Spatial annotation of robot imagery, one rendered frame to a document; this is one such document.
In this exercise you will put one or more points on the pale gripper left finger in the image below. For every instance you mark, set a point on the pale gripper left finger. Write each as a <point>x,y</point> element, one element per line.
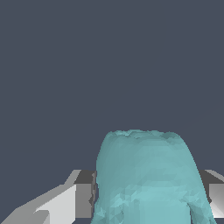
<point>61,201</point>

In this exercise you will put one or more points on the teal lumpy object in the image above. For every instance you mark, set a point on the teal lumpy object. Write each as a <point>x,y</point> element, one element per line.
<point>148,180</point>

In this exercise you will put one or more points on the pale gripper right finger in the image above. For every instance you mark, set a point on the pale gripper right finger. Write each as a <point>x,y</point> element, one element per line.
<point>215,192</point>

